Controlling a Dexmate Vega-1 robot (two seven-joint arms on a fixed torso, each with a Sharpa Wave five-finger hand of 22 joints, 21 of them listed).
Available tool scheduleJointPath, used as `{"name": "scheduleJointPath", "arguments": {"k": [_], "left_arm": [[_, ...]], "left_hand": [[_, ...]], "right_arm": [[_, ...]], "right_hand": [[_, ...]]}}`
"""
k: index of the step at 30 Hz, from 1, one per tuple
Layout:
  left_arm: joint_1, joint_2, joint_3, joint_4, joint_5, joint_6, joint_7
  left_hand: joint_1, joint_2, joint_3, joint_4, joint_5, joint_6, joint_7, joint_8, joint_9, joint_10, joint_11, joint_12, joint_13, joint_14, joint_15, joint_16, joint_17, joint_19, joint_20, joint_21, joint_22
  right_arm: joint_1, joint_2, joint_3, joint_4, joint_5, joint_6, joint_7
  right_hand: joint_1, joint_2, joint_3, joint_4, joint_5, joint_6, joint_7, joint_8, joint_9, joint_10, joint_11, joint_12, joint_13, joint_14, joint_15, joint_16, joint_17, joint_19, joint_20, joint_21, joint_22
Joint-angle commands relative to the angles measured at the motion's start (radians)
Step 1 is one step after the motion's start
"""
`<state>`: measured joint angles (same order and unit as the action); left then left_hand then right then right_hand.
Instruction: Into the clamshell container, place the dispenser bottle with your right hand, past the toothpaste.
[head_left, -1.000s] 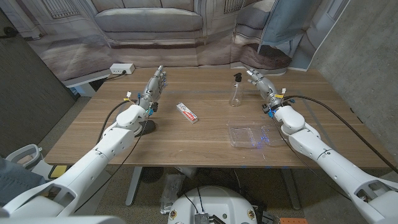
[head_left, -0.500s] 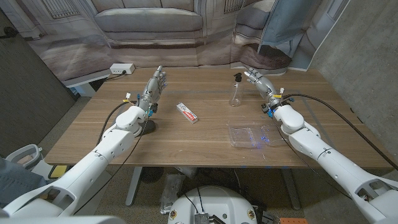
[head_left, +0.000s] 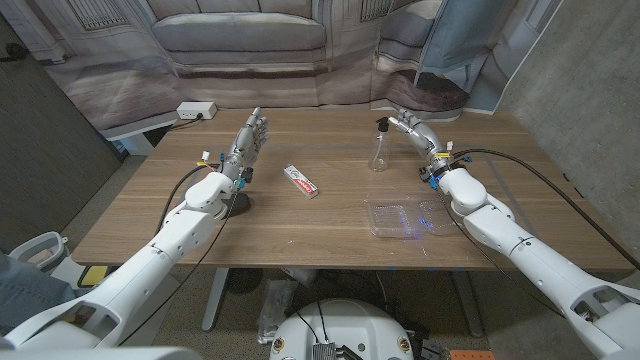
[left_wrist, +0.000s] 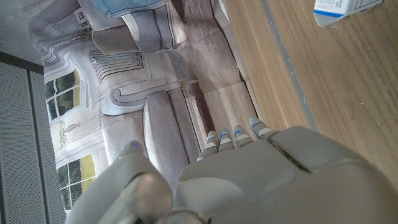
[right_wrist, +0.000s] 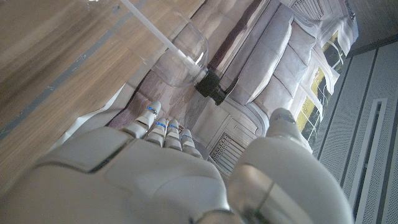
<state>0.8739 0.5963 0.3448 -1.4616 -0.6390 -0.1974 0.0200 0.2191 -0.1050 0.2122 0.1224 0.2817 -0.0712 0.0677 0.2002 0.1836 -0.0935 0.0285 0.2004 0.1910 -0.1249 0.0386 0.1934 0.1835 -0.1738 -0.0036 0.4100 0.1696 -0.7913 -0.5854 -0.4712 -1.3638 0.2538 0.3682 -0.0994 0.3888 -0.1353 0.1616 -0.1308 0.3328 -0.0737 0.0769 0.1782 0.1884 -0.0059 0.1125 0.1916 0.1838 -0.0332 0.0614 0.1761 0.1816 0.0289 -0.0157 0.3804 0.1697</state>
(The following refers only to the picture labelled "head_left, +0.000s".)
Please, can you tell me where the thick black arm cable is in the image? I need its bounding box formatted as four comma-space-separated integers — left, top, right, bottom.
449, 148, 640, 271
154, 162, 221, 236

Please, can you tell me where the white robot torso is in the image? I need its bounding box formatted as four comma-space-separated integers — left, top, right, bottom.
268, 298, 415, 360

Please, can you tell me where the printed living room backdrop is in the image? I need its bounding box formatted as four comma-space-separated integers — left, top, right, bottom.
0, 0, 566, 141

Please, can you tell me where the orange box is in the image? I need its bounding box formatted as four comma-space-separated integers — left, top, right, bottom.
449, 349, 496, 360

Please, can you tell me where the clear dispenser bottle black pump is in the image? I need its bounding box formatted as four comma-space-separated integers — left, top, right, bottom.
368, 116, 394, 173

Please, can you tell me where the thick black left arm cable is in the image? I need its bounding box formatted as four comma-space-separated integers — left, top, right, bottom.
154, 162, 221, 236

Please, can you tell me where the person in blue jeans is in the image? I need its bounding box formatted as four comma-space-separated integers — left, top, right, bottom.
0, 249, 76, 336

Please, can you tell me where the black flat pad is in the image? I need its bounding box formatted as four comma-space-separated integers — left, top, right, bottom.
227, 192, 253, 219

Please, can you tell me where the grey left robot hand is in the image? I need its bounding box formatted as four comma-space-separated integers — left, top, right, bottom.
221, 106, 270, 181

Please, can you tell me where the clear plastic bag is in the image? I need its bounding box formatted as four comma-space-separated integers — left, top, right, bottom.
257, 278, 300, 345

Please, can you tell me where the grey table leg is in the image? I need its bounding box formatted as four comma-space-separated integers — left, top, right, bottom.
449, 272, 485, 339

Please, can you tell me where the black round fan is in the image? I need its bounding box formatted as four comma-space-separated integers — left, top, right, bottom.
224, 268, 264, 295

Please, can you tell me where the white table leg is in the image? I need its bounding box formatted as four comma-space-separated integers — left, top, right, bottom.
201, 267, 230, 333

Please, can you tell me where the clear plastic clamshell container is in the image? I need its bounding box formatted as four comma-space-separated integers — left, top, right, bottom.
366, 198, 464, 239

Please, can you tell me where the yellow flat object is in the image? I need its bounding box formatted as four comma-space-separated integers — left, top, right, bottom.
79, 264, 109, 289

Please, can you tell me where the white power strip box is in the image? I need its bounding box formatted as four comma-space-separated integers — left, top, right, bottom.
176, 101, 219, 121

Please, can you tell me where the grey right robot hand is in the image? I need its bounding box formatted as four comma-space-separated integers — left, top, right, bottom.
388, 108, 449, 170

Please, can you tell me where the white plastic bin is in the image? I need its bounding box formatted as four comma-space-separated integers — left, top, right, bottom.
8, 231, 70, 274

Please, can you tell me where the white shelf board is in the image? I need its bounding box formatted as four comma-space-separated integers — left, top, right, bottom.
102, 110, 179, 156

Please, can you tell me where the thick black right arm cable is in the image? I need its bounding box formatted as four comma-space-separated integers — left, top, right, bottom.
449, 148, 640, 271

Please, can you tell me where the white red toothpaste box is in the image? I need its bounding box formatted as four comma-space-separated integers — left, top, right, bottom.
283, 164, 320, 200

